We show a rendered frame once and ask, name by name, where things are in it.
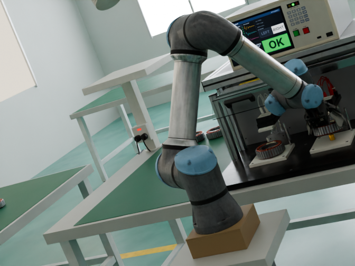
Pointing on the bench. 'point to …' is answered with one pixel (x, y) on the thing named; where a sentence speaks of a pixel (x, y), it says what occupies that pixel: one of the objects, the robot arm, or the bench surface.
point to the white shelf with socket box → (134, 97)
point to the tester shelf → (313, 53)
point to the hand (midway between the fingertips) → (328, 127)
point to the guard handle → (239, 100)
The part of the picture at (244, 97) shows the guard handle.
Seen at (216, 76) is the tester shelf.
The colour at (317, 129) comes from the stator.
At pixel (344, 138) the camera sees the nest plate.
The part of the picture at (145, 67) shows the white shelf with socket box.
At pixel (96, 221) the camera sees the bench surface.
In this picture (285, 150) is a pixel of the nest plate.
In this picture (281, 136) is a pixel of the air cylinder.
